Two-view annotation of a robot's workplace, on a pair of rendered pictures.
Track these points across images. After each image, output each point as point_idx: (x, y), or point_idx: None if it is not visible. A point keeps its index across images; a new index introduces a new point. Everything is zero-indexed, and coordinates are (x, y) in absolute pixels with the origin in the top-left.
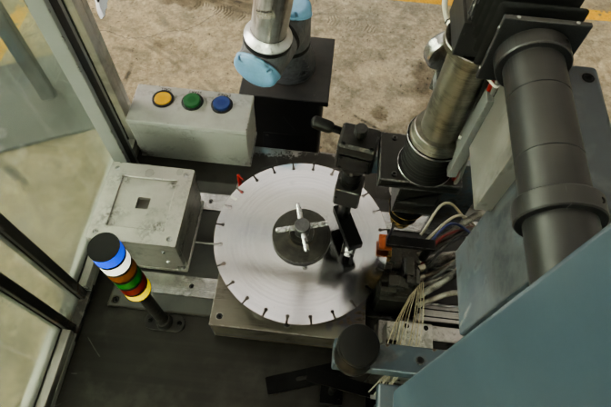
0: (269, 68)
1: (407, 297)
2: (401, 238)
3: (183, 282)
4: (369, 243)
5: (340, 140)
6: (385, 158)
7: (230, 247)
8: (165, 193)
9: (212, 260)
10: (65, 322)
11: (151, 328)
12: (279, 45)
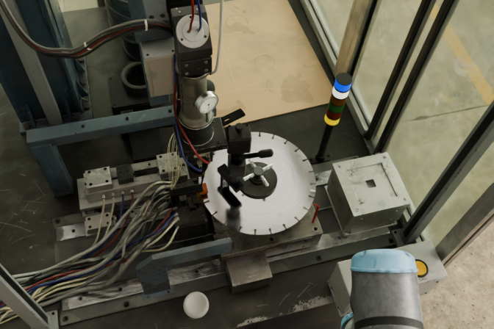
0: (349, 316)
1: (178, 185)
2: (192, 189)
3: (323, 180)
4: (212, 189)
5: (248, 126)
6: (220, 128)
7: (296, 160)
8: (362, 194)
9: (313, 200)
10: (369, 129)
11: (325, 152)
12: (350, 325)
